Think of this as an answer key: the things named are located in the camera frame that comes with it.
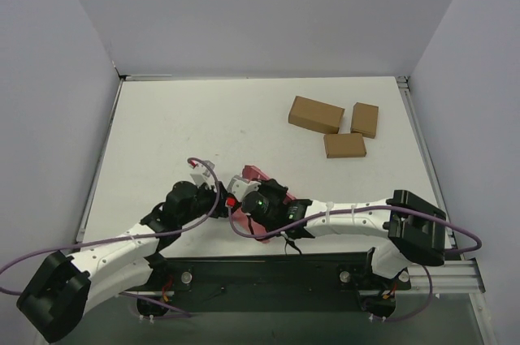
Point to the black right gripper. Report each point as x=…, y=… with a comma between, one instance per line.
x=275, y=187

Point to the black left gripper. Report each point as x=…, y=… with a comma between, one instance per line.
x=215, y=200

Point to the pink cardboard box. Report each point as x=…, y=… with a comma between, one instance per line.
x=260, y=174

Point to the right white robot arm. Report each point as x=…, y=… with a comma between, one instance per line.
x=409, y=229

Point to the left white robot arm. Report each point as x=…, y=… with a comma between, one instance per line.
x=64, y=287

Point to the brown cardboard box front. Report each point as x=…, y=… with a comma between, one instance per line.
x=344, y=145

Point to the large brown cardboard box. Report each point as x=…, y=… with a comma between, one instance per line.
x=315, y=116

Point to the small brown box right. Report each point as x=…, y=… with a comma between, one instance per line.
x=364, y=120

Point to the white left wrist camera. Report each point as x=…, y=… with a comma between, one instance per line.
x=201, y=174

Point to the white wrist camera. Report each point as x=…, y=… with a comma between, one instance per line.
x=201, y=174
x=237, y=189

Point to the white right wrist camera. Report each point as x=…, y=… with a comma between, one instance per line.
x=237, y=189

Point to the aluminium frame rail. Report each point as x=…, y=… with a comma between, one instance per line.
x=455, y=276

